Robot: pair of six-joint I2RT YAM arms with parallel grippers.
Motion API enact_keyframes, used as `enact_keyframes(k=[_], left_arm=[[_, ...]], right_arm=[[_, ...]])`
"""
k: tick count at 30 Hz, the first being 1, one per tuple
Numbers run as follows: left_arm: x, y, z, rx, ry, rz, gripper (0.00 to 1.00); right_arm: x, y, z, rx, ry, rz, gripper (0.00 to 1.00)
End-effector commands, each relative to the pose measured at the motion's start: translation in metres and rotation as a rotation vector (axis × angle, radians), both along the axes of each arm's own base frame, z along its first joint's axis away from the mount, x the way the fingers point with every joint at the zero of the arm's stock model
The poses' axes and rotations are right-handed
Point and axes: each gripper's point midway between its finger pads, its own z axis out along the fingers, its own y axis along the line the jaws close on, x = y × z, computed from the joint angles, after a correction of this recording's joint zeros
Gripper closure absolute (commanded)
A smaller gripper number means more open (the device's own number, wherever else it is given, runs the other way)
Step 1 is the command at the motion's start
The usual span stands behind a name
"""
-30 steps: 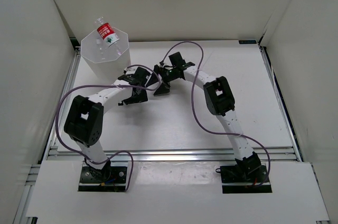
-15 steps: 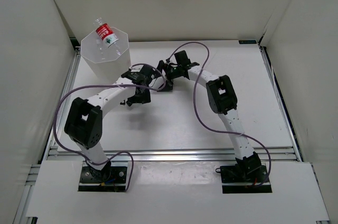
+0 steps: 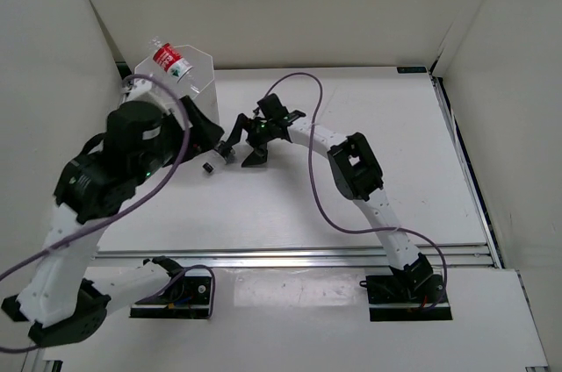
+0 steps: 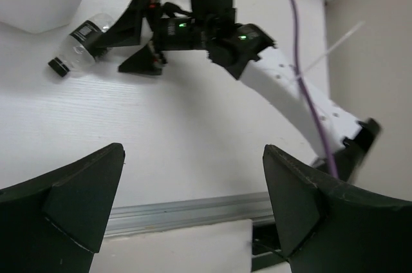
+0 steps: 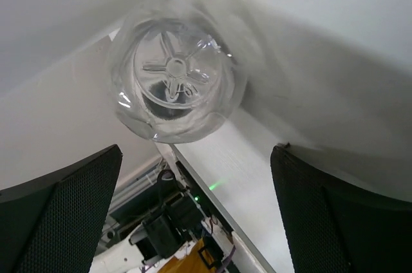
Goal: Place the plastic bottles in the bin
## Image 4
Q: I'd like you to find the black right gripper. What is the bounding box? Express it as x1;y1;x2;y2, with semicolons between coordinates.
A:
96;0;206;76

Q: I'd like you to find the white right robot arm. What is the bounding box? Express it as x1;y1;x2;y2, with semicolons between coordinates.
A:
95;0;381;181

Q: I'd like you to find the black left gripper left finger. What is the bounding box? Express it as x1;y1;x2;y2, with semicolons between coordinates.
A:
1;143;126;272

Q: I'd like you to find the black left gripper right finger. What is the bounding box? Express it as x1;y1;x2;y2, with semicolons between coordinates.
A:
263;145;411;272

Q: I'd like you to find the small black label bottle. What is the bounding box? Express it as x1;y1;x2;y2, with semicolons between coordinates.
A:
48;13;114;78

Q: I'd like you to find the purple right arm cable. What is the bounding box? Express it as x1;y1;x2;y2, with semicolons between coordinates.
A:
160;0;341;179

